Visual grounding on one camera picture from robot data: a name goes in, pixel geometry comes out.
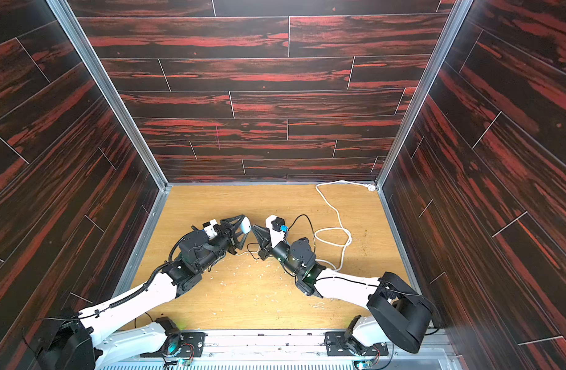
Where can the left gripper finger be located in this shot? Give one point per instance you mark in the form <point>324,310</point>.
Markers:
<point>233,221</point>
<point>238,239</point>

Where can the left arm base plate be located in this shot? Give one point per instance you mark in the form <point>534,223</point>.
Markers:
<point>187,345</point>

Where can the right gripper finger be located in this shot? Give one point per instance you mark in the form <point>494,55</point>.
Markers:
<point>259,236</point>
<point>266,230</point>

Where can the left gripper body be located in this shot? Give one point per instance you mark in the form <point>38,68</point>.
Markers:
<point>226,233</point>

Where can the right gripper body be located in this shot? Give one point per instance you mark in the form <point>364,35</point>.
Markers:
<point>269,242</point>

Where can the blue earbud case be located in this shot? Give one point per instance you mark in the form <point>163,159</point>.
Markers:
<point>245,226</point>

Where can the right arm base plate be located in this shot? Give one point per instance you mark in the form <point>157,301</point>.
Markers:
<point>338,343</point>

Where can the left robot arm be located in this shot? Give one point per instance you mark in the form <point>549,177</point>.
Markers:
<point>93,338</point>

